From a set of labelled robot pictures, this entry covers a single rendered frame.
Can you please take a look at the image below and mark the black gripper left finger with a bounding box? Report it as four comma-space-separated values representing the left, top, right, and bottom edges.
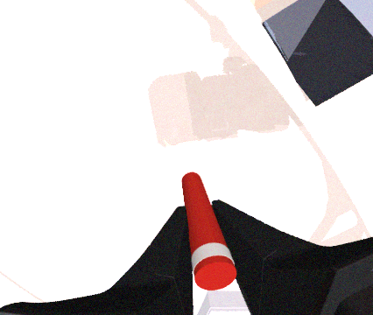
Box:
0, 206, 194, 315

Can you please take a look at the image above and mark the red peg with white band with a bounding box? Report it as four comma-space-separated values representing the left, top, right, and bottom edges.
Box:
182, 171, 236, 291

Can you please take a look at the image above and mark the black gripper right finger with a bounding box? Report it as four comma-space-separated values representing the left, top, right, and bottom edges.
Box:
211, 199, 373, 315

